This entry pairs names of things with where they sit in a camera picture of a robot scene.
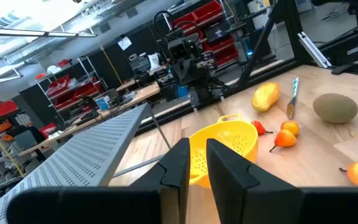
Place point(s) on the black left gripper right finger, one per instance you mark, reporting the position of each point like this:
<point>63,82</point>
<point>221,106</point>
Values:
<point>259,199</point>

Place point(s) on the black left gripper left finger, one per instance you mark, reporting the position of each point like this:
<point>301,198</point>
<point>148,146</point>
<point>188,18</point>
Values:
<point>154,199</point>

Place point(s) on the small orange pear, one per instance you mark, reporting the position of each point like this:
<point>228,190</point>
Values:
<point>285,139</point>
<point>291,127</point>

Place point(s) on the yellow mango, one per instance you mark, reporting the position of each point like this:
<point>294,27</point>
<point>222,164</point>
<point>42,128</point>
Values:
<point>265,97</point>

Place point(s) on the yellow plastic colander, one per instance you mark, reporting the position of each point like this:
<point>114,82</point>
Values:
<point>228,137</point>

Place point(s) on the small red pear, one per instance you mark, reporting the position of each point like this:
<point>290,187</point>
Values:
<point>258,127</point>

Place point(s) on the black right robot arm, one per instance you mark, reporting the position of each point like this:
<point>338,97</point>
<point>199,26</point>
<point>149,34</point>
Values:
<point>202,93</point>

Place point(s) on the rack of red bins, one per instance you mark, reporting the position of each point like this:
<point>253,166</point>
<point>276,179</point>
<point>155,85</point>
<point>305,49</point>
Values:
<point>210,11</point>

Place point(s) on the white bag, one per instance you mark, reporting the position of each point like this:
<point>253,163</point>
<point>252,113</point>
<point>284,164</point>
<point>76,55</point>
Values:
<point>154,61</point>

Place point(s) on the wooden workbench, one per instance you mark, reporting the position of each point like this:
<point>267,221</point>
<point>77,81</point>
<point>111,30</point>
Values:
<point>141,93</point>

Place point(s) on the grey perforated metal stand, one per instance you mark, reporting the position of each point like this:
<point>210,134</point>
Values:
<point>82,155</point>

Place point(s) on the white paper sheet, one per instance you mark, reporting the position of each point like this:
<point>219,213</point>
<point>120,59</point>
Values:
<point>124,43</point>

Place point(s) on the silver aluminium profile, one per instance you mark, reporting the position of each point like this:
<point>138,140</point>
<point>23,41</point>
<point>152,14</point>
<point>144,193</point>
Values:
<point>314,49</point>

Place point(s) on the blue box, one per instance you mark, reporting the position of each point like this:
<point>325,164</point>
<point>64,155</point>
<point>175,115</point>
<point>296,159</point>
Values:
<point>102,103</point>

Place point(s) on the brown-green kiwi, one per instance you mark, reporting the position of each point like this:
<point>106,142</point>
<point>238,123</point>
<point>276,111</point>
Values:
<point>335,108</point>

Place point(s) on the ceiling light bar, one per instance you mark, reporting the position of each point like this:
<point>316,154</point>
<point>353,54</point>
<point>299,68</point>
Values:
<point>26,32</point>

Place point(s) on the black aluminium rig frame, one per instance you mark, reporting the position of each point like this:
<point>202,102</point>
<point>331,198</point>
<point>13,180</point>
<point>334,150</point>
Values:
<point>295,37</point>

